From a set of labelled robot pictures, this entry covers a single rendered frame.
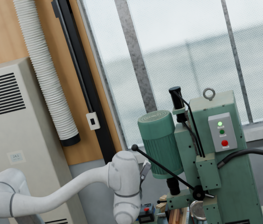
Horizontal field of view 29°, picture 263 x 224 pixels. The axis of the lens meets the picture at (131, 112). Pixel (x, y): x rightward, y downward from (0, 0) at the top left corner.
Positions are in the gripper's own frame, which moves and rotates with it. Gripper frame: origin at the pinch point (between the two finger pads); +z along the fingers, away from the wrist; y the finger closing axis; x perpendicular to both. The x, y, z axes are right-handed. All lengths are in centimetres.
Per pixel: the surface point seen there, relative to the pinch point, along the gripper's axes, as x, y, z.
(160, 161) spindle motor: -7.0, 4.5, 15.5
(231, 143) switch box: -26.1, 35.2, 6.7
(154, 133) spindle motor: 3.8, 14.7, 15.1
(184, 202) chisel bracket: -30.4, -9.5, 20.1
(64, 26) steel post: 88, -7, 145
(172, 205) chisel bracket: -26.7, -14.1, 20.1
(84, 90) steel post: 50, -40, 144
